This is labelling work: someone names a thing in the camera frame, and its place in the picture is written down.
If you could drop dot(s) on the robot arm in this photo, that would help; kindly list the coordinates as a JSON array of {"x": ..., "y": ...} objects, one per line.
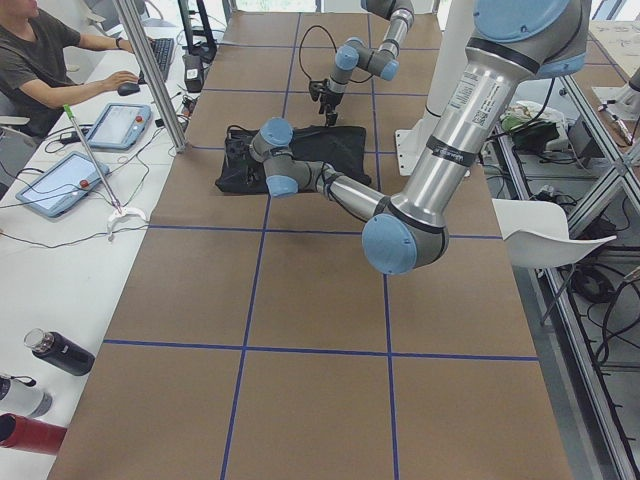
[
  {"x": 381, "y": 62},
  {"x": 510, "y": 42}
]

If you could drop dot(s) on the black water bottle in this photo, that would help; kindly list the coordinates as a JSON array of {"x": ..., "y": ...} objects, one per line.
[{"x": 57, "y": 350}]

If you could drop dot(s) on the aluminium frame post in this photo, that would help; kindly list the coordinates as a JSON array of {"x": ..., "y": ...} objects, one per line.
[{"x": 143, "y": 51}]

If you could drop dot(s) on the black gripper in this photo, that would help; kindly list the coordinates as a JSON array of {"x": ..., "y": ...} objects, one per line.
[
  {"x": 329, "y": 100},
  {"x": 249, "y": 170}
]

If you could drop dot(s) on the black keyboard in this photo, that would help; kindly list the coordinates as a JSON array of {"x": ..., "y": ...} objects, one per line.
[{"x": 162, "y": 51}]

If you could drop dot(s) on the red water bottle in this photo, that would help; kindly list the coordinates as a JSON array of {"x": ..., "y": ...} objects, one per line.
[{"x": 26, "y": 434}]

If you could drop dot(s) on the white water bottle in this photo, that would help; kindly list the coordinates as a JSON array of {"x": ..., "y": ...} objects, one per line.
[{"x": 21, "y": 399}]

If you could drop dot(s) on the seated person in grey shirt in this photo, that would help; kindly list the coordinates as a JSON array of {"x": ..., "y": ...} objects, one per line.
[{"x": 33, "y": 70}]

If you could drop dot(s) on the white plastic chair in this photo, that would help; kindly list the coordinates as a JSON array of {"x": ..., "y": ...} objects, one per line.
[{"x": 536, "y": 234}]

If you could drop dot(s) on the blue teach pendant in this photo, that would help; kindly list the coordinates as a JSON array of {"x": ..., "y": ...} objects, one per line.
[
  {"x": 59, "y": 188},
  {"x": 119, "y": 126}
]

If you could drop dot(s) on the black printed t-shirt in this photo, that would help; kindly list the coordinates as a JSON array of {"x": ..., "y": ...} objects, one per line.
[{"x": 342, "y": 147}]

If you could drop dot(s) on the black computer mouse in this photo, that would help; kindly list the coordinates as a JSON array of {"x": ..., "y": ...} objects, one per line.
[{"x": 128, "y": 88}]

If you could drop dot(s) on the white grabber stick tool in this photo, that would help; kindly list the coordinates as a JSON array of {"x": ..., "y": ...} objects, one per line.
[{"x": 120, "y": 211}]

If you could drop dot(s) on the blue teach pendant near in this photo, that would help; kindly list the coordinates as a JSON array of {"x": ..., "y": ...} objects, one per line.
[{"x": 59, "y": 188}]

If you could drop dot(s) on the blue teach pendant far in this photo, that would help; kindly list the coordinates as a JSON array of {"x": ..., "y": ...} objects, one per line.
[{"x": 119, "y": 126}]

